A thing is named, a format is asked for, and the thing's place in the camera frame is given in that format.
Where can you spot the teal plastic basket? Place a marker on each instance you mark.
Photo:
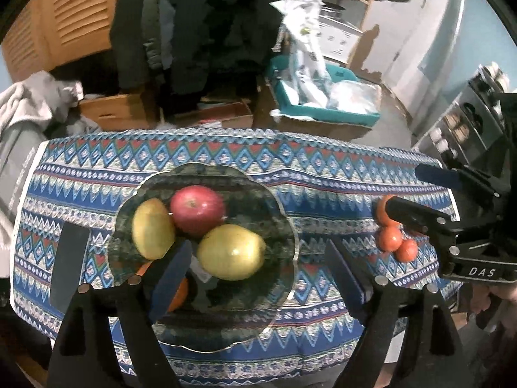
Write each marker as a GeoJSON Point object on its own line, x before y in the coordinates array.
{"type": "Point", "coordinates": [351, 115]}

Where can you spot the small orange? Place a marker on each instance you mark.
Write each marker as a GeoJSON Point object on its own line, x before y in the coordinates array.
{"type": "Point", "coordinates": [389, 238]}
{"type": "Point", "coordinates": [406, 250]}

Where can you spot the black phone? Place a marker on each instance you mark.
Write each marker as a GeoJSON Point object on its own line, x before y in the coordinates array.
{"type": "Point", "coordinates": [68, 262]}

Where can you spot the person's right hand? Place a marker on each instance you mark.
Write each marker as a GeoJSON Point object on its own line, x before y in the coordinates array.
{"type": "Point", "coordinates": [503, 297]}

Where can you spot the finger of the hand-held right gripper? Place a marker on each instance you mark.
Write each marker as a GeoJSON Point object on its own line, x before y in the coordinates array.
{"type": "Point", "coordinates": [438, 174]}
{"type": "Point", "coordinates": [416, 214]}

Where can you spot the dark grey jacket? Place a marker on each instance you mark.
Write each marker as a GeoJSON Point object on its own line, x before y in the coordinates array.
{"type": "Point", "coordinates": [137, 28]}

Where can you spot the black hooded coat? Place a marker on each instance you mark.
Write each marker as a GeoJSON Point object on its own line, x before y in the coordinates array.
{"type": "Point", "coordinates": [226, 28]}

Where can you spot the clear glass plate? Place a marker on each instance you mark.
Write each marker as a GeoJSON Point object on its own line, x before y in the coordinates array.
{"type": "Point", "coordinates": [250, 295]}

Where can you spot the white plastic crate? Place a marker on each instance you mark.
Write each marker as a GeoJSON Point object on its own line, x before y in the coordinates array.
{"type": "Point", "coordinates": [341, 38]}

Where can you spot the clear plastic bags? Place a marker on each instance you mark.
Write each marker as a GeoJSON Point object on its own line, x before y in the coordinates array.
{"type": "Point", "coordinates": [355, 97]}

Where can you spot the large orange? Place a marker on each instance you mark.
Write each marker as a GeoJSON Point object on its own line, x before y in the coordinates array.
{"type": "Point", "coordinates": [180, 296]}
{"type": "Point", "coordinates": [381, 215]}

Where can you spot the shoe rack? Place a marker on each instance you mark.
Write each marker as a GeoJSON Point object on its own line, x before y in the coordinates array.
{"type": "Point", "coordinates": [468, 121]}

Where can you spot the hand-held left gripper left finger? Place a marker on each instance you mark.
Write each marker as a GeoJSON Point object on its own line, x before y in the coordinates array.
{"type": "Point", "coordinates": [171, 277]}

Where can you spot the steel steamer pot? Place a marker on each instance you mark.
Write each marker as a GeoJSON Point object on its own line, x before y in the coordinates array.
{"type": "Point", "coordinates": [335, 8]}

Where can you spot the grey sweatshirt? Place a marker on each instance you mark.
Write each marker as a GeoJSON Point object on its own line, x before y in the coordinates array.
{"type": "Point", "coordinates": [20, 161]}

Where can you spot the flat cardboard box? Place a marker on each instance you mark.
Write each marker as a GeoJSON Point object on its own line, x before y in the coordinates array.
{"type": "Point", "coordinates": [226, 120]}

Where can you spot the red apple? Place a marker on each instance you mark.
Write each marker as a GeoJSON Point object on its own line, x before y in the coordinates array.
{"type": "Point", "coordinates": [198, 210]}

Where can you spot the wooden shelf rack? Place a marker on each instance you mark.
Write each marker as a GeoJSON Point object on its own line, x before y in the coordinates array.
{"type": "Point", "coordinates": [369, 4]}

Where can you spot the pale crumpled cloth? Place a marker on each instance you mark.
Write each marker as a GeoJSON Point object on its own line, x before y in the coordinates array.
{"type": "Point", "coordinates": [28, 97]}

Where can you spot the wooden louvered wardrobe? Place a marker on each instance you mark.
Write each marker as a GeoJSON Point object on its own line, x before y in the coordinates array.
{"type": "Point", "coordinates": [68, 16]}

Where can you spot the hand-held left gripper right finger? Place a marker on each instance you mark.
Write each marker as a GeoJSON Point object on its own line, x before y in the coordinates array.
{"type": "Point", "coordinates": [343, 275]}

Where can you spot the yellow pear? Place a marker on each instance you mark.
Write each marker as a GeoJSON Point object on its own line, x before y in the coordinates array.
{"type": "Point", "coordinates": [153, 228]}
{"type": "Point", "coordinates": [231, 250]}

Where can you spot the blue patterned tablecloth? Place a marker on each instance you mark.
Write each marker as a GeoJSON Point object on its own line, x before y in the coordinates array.
{"type": "Point", "coordinates": [323, 169]}

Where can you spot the group of shoes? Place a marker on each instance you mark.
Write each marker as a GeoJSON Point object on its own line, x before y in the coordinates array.
{"type": "Point", "coordinates": [456, 125]}

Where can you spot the open cardboard box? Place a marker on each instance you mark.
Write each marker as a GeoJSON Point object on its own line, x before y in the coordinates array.
{"type": "Point", "coordinates": [117, 110]}

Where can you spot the white rice bag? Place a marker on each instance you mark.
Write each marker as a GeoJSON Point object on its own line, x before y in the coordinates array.
{"type": "Point", "coordinates": [307, 48]}

